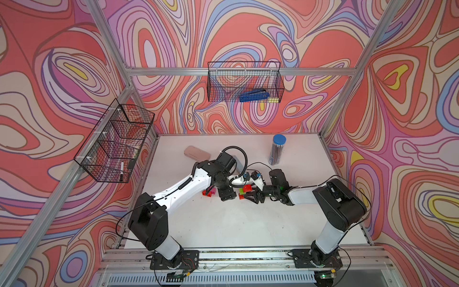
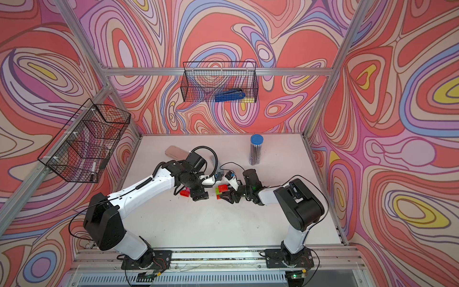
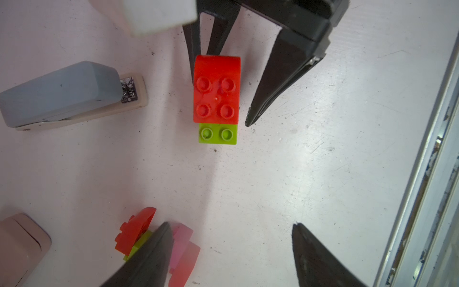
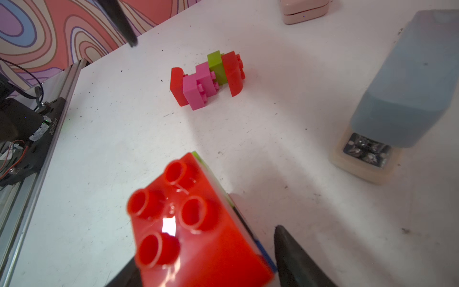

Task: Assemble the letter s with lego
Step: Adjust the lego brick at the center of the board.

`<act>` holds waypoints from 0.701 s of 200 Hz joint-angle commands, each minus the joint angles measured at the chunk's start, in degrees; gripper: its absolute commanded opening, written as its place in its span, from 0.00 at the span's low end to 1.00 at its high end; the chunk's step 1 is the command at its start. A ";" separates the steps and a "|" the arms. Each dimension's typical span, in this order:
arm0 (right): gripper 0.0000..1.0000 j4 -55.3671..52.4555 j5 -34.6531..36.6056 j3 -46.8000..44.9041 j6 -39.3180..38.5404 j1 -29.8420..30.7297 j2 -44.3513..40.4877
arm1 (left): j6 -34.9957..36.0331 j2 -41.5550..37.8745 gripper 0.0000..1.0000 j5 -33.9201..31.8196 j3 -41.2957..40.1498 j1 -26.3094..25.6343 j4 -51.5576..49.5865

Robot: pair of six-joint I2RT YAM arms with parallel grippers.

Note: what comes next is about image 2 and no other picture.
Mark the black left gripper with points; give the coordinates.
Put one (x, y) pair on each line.
(200, 194)

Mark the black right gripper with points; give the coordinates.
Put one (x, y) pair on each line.
(231, 194)

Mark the red curved lego brick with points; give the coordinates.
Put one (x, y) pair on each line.
(223, 188)
(185, 193)

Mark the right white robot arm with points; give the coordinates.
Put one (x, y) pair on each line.
(301, 207)

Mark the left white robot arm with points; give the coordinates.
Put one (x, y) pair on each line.
(104, 220)

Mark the pink glasses case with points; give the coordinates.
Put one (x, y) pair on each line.
(176, 153)

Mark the blue lid pencil tube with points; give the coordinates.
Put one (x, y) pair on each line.
(255, 149)

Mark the yellow item in basket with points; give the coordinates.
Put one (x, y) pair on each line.
(247, 100)

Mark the blue stapler in basket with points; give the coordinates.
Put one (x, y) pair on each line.
(230, 95)

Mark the marker pen in basket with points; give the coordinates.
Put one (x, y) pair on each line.
(93, 172)

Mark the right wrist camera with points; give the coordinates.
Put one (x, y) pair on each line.
(232, 180)

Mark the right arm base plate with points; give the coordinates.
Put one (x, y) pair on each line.
(282, 258)

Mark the back wire basket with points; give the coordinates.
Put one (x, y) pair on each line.
(201, 80)

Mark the wire basket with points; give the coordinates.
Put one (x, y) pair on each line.
(201, 80)
(93, 133)

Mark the left wire basket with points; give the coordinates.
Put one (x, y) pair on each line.
(93, 133)

